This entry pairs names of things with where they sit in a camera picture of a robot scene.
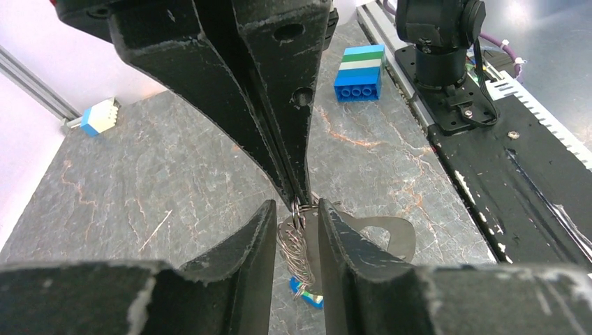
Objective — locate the blue key tag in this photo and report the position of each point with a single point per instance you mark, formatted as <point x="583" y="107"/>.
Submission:
<point x="315" y="301"/>

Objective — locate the blue white toy brick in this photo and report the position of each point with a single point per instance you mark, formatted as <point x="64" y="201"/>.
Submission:
<point x="96" y="119"/>

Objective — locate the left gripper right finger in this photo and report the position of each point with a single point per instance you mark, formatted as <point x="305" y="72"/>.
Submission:
<point x="369" y="291"/>

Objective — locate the metal key organizer plate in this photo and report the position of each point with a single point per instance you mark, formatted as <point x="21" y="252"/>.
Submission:
<point x="301" y="236"/>

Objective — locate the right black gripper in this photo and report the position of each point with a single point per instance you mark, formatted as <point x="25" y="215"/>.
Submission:
<point x="192" y="48"/>

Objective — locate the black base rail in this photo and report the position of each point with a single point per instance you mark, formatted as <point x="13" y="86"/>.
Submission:
<point x="529" y="195"/>

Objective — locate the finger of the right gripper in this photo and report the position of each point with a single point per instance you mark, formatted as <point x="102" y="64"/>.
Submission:
<point x="282" y="69"/>

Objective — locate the blue green brick stack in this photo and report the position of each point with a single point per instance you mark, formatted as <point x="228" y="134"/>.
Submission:
<point x="360" y="74"/>

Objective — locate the grey slotted cable duct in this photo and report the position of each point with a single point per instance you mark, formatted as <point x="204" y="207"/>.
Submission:
<point x="510" y="87"/>

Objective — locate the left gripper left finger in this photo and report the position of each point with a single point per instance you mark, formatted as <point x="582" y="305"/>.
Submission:
<point x="225" y="290"/>

